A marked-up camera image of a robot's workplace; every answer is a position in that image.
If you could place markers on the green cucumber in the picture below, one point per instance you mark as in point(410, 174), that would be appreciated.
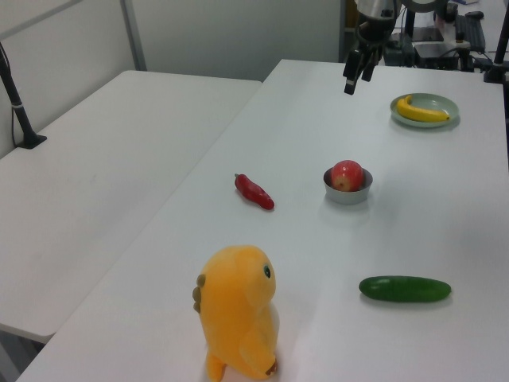
point(405, 289)

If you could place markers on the grey partition post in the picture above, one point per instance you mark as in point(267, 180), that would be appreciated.
point(133, 36)

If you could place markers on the small metal bowl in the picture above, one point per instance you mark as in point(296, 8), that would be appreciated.
point(350, 196)

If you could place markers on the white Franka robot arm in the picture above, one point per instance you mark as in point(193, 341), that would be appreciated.
point(375, 8)

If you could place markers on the yellow banana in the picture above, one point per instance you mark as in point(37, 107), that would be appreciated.
point(419, 112)

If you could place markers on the black keyboard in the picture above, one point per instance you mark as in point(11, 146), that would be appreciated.
point(473, 33)

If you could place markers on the red apple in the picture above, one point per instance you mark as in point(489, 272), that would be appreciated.
point(348, 175)

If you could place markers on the pale green plastic plate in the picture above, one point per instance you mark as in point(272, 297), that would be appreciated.
point(433, 104)

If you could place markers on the black computer mouse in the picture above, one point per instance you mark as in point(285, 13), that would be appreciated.
point(474, 14)

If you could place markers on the red chili pepper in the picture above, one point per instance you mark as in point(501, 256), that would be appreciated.
point(253, 193)

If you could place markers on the brown wooden cabinet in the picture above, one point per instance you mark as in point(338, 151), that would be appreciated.
point(350, 14)

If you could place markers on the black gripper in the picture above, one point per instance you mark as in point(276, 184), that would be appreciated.
point(374, 33)

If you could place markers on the black pole with flat base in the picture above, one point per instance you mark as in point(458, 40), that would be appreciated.
point(18, 107)

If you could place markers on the dark flat laptop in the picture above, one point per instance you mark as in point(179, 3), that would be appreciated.
point(433, 49)

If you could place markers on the black camera stand with clamp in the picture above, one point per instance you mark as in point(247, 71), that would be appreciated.
point(497, 59)

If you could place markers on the orange plush dinosaur toy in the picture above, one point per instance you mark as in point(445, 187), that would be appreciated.
point(238, 314)

